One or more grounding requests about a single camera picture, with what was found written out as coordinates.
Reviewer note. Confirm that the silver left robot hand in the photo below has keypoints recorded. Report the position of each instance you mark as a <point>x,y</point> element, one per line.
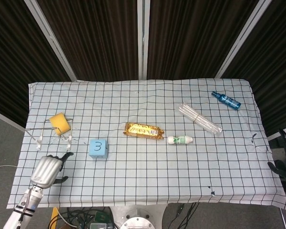
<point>45,168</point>

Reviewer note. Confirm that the blue numbered cube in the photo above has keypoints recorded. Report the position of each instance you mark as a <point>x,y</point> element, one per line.
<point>98,148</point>

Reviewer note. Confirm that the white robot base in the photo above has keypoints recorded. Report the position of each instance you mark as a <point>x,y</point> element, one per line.
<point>138,217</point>

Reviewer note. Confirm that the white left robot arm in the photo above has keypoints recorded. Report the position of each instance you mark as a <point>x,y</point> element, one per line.
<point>26,205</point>

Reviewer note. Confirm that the black grid tablecloth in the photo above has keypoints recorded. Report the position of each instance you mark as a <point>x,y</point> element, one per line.
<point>157,167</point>

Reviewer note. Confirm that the yellow sponge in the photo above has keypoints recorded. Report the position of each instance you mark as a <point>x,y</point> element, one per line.
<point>59,123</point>

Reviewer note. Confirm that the yellow bar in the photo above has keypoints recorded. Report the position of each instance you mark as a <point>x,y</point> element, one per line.
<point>54,217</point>

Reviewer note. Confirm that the blue spray bottle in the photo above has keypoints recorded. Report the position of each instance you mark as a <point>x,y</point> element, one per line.
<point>226,100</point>

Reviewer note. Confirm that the bundle of clear straws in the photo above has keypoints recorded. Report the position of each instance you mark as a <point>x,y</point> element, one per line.
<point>199,117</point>

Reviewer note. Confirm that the gold biscuit pack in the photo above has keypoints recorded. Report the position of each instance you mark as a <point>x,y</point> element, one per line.
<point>143,131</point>

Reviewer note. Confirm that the small white plastic bottle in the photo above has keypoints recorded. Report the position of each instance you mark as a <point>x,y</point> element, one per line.
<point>180,139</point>

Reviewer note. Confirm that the white partition bottom rail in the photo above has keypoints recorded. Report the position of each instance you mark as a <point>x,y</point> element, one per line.
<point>7,119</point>

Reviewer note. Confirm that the white partition post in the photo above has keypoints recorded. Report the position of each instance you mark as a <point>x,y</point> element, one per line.
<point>243,38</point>
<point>143,40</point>
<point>50,38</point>

